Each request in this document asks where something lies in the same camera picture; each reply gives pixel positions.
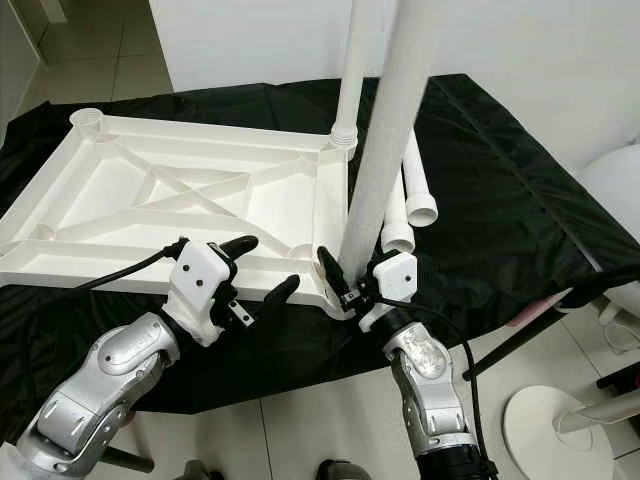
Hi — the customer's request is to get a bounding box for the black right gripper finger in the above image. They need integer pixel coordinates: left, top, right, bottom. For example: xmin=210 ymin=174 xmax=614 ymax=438
xmin=316 ymin=245 xmax=349 ymax=298

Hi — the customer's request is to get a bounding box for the white plastic table top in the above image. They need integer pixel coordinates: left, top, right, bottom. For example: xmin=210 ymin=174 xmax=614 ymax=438
xmin=0 ymin=107 xmax=361 ymax=319

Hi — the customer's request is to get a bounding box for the black metal table leg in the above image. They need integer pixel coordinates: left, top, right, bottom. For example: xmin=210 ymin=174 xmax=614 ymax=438
xmin=105 ymin=445 xmax=156 ymax=473
xmin=462 ymin=275 xmax=640 ymax=379

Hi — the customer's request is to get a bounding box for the pink table edge piece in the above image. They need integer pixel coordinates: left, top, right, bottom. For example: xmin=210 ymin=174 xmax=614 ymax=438
xmin=508 ymin=293 xmax=566 ymax=329

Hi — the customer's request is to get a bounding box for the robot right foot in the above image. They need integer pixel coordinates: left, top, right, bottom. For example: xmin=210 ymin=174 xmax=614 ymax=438
xmin=315 ymin=458 xmax=371 ymax=480

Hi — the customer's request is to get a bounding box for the black cloth table cover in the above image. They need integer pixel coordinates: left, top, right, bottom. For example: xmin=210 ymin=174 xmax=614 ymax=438
xmin=0 ymin=75 xmax=640 ymax=416

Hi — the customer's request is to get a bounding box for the white round stand base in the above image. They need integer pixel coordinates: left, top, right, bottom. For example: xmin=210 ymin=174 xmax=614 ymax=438
xmin=500 ymin=385 xmax=640 ymax=480

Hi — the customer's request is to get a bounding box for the white round chair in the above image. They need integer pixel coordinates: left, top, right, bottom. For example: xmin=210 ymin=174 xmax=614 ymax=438
xmin=575 ymin=145 xmax=640 ymax=271

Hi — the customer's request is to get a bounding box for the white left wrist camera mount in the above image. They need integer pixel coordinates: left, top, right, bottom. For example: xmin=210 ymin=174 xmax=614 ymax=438
xmin=168 ymin=240 xmax=233 ymax=349

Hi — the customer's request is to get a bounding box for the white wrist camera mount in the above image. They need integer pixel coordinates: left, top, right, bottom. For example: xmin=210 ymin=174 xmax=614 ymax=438
xmin=168 ymin=240 xmax=233 ymax=349
xmin=355 ymin=250 xmax=419 ymax=333

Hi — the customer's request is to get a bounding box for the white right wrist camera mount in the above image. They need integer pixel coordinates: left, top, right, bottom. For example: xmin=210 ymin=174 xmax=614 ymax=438
xmin=355 ymin=250 xmax=419 ymax=333

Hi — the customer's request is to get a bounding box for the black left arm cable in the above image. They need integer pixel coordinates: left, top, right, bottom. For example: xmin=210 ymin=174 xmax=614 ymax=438
xmin=50 ymin=238 xmax=191 ymax=299

